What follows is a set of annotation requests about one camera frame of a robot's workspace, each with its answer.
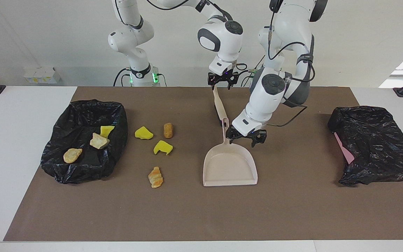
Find beige plastic dustpan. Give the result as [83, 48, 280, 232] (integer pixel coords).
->
[203, 118, 258, 187]

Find beige torn bread piece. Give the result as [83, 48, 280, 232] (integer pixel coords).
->
[90, 133, 110, 150]

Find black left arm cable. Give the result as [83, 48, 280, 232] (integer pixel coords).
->
[266, 24, 316, 127]

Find black base cable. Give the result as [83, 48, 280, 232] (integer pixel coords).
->
[113, 68, 132, 87]

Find white wall box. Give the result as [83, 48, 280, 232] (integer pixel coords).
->
[23, 67, 61, 84]

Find notched yellow sponge piece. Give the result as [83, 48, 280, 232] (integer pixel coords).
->
[153, 140, 174, 155]

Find yellow sponge wedge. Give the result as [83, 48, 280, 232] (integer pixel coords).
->
[135, 126, 154, 140]

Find small golden croissant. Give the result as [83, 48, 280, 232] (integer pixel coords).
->
[63, 148, 83, 164]

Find long twisted croissant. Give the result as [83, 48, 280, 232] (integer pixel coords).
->
[148, 166, 163, 189]

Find pink plastic bin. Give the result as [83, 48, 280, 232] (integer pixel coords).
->
[334, 132, 355, 164]

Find black bag over pink bin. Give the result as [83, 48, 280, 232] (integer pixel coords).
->
[328, 106, 403, 186]

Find beige hand brush black bristles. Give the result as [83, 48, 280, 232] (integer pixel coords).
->
[213, 86, 228, 127]

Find brown table mat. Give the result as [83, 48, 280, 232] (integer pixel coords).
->
[4, 86, 403, 242]

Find open black trash bag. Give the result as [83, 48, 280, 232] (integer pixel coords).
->
[40, 99, 128, 184]

